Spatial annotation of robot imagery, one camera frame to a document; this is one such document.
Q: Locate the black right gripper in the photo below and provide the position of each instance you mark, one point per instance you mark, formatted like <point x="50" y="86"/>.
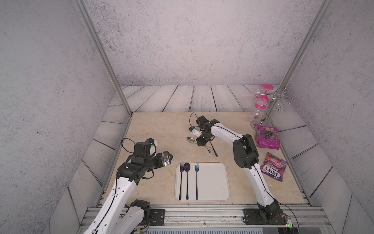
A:
<point x="200" y="143"/>

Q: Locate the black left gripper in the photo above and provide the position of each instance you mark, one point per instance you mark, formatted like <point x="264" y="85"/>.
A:
<point x="160" y="162"/>

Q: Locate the dark purple fork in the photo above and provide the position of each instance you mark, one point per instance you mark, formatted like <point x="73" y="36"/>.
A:
<point x="181" y="174"/>

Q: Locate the silver spoon pink handle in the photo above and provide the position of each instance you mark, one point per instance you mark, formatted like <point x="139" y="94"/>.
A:
<point x="191" y="140"/>

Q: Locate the dark purple spoon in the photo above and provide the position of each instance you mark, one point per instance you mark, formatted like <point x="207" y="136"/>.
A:
<point x="187" y="168"/>

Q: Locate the blue fork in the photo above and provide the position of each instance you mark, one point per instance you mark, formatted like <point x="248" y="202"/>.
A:
<point x="196" y="170"/>

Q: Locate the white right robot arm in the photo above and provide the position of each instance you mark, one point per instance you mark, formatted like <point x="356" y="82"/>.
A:
<point x="246" y="156"/>

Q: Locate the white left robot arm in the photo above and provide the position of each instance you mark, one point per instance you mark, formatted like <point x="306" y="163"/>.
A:
<point x="108" y="220"/>

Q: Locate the clear wine glass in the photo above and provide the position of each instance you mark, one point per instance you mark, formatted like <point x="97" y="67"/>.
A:
<point x="256" y="118"/>

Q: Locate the white rectangular tray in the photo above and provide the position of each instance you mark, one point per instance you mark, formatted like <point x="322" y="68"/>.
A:
<point x="213" y="183"/>

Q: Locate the pink wine glass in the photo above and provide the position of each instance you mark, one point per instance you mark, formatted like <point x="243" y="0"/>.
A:
<point x="263" y="96"/>

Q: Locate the magenta candy box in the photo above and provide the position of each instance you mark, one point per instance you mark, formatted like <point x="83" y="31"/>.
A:
<point x="268" y="137"/>

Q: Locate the purple Fox's candy bag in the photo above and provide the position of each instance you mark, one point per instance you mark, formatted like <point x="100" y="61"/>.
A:
<point x="274" y="167"/>

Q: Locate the metal glass rack stand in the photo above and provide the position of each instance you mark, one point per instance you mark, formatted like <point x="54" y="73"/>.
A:
<point x="279" y="99"/>

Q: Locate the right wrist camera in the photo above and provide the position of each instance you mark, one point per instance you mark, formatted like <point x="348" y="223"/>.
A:
<point x="201" y="128"/>

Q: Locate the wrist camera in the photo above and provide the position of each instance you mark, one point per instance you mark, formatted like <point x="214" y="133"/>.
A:
<point x="145" y="149"/>
<point x="201" y="128"/>

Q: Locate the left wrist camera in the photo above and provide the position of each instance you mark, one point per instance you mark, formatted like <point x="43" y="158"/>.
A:
<point x="145" y="149"/>

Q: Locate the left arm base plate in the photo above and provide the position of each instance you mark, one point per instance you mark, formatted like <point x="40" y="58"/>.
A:
<point x="153" y="217"/>

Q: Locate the aluminium left corner post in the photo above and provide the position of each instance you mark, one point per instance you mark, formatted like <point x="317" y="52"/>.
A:
<point x="84" y="14"/>

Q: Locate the aluminium corner post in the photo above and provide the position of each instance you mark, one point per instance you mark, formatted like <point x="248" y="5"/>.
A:
<point x="316" y="23"/>
<point x="84" y="14"/>

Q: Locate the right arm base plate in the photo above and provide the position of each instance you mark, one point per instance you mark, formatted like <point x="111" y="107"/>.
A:
<point x="260" y="217"/>

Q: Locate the aluminium front rail frame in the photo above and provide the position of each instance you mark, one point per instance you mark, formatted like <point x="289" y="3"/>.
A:
<point x="230" y="219"/>

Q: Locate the aluminium right corner post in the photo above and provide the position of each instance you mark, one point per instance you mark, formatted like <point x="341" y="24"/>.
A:
<point x="316" y="23"/>

